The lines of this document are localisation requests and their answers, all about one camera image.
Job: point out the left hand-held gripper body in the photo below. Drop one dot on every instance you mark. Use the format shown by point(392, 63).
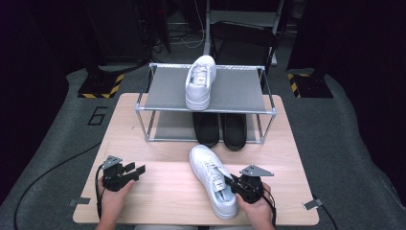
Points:
point(113, 179)

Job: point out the person's right hand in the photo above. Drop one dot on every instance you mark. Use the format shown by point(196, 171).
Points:
point(260, 212)

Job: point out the black stand base, striped edge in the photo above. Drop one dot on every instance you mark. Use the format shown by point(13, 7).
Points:
point(311, 86)
point(99, 84)

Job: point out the black slipper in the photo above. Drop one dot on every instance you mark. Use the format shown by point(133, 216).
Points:
point(234, 132)
point(207, 131)

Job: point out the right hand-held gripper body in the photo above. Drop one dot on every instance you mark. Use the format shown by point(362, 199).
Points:
point(250, 190)

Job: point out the grey tape piece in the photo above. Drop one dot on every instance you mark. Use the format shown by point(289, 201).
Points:
point(312, 204)
point(79, 201)

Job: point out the white metal desk frame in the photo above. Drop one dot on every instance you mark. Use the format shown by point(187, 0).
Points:
point(207, 38)

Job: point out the person's left hand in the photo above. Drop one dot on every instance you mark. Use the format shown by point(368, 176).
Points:
point(111, 202)

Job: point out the white sneaker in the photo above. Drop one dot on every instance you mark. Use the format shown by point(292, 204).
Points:
point(199, 92)
point(207, 169)

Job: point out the metal shoe rack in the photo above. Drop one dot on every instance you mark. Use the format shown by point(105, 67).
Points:
point(166, 89)

